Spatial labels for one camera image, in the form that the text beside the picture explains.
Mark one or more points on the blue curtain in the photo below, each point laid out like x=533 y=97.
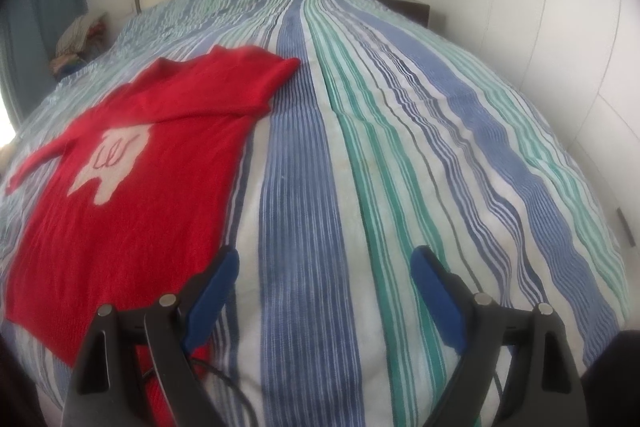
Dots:
x=45 y=7

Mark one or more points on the dark wooden nightstand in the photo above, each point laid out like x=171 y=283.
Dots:
x=407 y=9

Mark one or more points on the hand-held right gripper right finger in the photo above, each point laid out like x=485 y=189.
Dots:
x=440 y=297

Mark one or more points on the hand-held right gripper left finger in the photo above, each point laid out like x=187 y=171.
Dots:
x=212 y=292

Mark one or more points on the red knit sweater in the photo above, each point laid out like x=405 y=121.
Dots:
x=150 y=187

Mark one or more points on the pile of folded clothes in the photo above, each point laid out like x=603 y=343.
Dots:
x=82 y=39

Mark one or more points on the striped bed sheet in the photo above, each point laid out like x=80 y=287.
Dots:
x=390 y=157

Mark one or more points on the white wardrobe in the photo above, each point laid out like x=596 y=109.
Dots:
x=550 y=32

